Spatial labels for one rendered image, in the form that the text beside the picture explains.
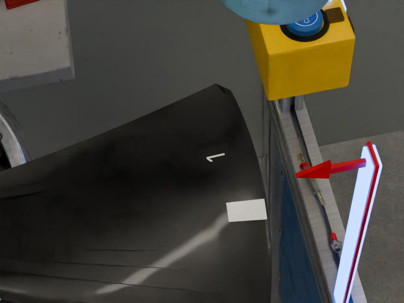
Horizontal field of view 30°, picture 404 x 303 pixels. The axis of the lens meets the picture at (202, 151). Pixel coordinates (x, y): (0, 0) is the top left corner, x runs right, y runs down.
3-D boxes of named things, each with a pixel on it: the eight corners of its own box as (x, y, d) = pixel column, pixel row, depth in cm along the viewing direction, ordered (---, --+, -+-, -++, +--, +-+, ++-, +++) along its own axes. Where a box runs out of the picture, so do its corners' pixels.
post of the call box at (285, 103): (276, 96, 105) (278, 37, 95) (297, 92, 105) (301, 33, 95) (281, 113, 104) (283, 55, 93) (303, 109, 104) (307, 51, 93)
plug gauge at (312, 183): (294, 154, 98) (318, 204, 94) (303, 151, 99) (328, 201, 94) (294, 158, 99) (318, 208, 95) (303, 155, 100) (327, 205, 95)
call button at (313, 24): (282, 15, 85) (282, 5, 84) (317, 9, 86) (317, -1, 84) (291, 42, 83) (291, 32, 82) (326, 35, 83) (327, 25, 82)
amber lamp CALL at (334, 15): (324, 12, 85) (324, 9, 84) (339, 9, 85) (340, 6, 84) (328, 24, 84) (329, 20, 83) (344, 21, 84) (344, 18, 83)
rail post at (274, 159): (267, 297, 180) (267, 106, 114) (283, 294, 180) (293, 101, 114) (270, 312, 178) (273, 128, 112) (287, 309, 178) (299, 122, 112)
